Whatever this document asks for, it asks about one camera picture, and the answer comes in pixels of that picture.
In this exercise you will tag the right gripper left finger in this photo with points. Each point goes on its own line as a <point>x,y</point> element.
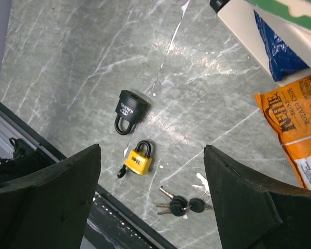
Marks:
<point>50,207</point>

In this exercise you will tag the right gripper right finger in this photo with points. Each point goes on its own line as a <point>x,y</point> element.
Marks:
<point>253,210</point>

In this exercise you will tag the three-tier shelf rack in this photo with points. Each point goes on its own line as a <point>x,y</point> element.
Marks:
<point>238,17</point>

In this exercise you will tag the blue chips bag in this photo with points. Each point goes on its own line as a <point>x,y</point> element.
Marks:
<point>282,60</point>

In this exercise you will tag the black padlock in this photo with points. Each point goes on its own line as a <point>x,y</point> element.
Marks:
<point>130,108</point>

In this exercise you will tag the orange Kettle chips bag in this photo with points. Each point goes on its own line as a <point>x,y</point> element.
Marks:
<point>288,111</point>

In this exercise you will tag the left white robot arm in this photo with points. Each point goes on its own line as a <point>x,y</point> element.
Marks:
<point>25,161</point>

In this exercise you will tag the yellow padlock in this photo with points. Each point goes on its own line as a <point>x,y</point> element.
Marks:
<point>138,161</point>

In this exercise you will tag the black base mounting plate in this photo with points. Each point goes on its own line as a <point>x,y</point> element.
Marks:
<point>110,223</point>

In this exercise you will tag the sponge pack far left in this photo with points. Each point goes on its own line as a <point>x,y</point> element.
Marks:
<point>296,12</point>

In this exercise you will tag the black key bunch on table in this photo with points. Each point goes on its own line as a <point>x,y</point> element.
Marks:
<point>178,205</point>

